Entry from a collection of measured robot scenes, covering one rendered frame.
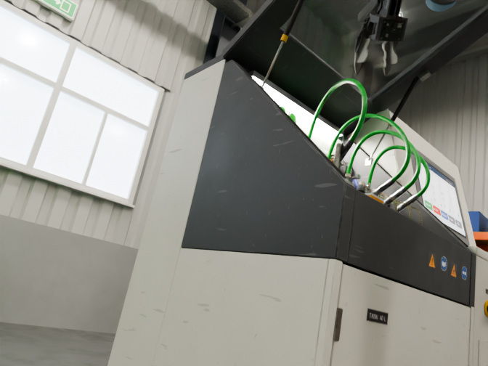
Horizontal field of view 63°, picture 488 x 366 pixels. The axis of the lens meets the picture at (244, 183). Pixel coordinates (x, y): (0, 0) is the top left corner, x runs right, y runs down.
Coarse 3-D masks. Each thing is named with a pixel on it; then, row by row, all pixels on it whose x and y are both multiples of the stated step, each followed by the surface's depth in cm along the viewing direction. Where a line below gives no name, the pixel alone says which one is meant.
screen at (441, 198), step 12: (432, 168) 181; (420, 180) 167; (432, 180) 177; (444, 180) 188; (432, 192) 172; (444, 192) 183; (456, 192) 194; (432, 204) 168; (444, 204) 178; (456, 204) 189; (444, 216) 173; (456, 216) 183; (456, 228) 179; (468, 240) 185
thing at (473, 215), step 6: (474, 216) 592; (480, 216) 591; (474, 222) 590; (480, 222) 589; (486, 222) 610; (474, 228) 587; (480, 228) 588; (486, 228) 608; (474, 234) 571; (480, 234) 565; (486, 234) 560; (480, 240) 610; (486, 240) 603; (480, 246) 633; (486, 246) 627
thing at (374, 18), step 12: (384, 0) 95; (396, 0) 92; (384, 12) 94; (396, 12) 93; (372, 24) 99; (384, 24) 94; (396, 24) 95; (372, 36) 97; (384, 36) 96; (396, 36) 96
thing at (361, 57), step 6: (366, 42) 101; (360, 48) 102; (366, 48) 100; (354, 54) 104; (360, 54) 103; (366, 54) 99; (354, 60) 104; (360, 60) 102; (354, 66) 105; (360, 66) 105
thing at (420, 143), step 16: (384, 112) 170; (368, 128) 173; (384, 128) 167; (368, 144) 170; (384, 144) 164; (400, 144) 166; (416, 144) 178; (384, 160) 162; (400, 160) 160; (432, 160) 186; (448, 160) 202; (400, 176) 155; (416, 192) 161; (464, 208) 196; (480, 272) 126; (480, 288) 125; (480, 304) 124; (480, 320) 123; (480, 336) 122; (480, 352) 120
